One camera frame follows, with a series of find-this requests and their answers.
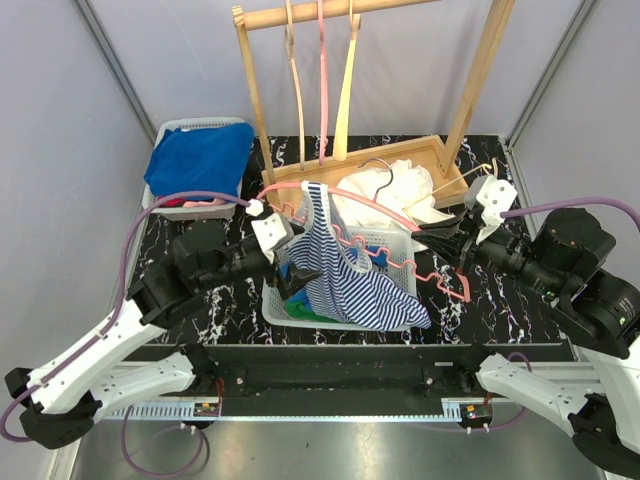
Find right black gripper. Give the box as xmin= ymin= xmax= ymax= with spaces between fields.
xmin=413 ymin=202 xmax=565 ymax=295

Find green tank top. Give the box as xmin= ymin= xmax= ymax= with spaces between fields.
xmin=284 ymin=301 xmax=337 ymax=323

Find pink hanger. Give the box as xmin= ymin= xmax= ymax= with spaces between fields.
xmin=246 ymin=181 xmax=471 ymax=303
xmin=317 ymin=0 xmax=329 ymax=165

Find blue white striped top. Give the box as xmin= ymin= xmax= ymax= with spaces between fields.
xmin=285 ymin=181 xmax=431 ymax=331

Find cream wooden hanger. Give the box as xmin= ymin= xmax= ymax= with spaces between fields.
xmin=333 ymin=1 xmax=360 ymax=161

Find beige plastic hanger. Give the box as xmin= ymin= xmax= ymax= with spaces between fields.
xmin=285 ymin=0 xmax=306 ymax=171

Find blue tank top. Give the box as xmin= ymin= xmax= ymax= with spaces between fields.
xmin=280 ymin=245 xmax=404 ymax=310

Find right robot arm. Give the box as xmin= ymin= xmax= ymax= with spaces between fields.
xmin=411 ymin=208 xmax=639 ymax=479

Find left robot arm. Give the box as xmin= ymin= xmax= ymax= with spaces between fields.
xmin=1 ymin=213 xmax=320 ymax=450

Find white tank top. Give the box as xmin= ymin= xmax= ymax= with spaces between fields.
xmin=332 ymin=159 xmax=452 ymax=228

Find cream hanger under white top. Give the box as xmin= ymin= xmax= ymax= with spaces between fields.
xmin=426 ymin=157 xmax=498 ymax=210

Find white centre basket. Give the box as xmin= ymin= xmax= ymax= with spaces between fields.
xmin=262 ymin=226 xmax=418 ymax=331

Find wooden clothes rack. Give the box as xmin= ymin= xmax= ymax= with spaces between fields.
xmin=232 ymin=1 xmax=514 ymax=205

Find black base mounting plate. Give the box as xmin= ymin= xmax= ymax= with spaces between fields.
xmin=158 ymin=343 xmax=515 ymax=417

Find pink red folded clothes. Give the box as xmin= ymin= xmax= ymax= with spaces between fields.
xmin=159 ymin=197 xmax=227 ymax=208

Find folded blue cloth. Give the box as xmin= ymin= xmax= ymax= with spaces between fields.
xmin=144 ymin=122 xmax=254 ymax=197

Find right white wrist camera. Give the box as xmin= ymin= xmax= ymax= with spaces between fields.
xmin=464 ymin=175 xmax=517 ymax=245

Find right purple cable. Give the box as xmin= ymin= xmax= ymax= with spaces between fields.
xmin=414 ymin=197 xmax=640 ymax=434

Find purple cable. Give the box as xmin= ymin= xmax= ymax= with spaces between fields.
xmin=414 ymin=197 xmax=640 ymax=434
xmin=0 ymin=190 xmax=264 ymax=479

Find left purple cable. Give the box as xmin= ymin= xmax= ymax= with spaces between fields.
xmin=0 ymin=190 xmax=264 ymax=479

